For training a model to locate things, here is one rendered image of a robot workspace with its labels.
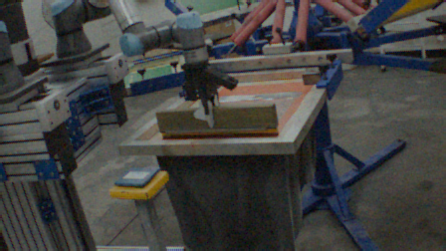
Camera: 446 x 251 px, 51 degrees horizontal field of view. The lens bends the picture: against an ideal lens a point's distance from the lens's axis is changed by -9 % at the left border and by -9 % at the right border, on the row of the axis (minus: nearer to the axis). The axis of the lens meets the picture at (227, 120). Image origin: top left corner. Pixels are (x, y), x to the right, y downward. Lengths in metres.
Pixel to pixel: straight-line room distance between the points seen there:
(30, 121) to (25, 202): 0.51
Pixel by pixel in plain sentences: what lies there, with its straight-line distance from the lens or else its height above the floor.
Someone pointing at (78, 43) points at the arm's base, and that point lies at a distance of 2.02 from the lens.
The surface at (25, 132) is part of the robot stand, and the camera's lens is 1.61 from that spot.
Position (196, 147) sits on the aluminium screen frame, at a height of 0.98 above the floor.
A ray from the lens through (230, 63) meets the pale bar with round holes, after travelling 2.31.
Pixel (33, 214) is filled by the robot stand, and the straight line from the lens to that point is 2.04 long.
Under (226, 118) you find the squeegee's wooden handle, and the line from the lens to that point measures 1.60.
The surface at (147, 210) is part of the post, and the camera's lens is 1.48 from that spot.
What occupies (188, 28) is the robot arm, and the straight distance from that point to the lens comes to 1.54.
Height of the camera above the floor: 1.52
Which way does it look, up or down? 18 degrees down
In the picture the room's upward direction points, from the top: 11 degrees counter-clockwise
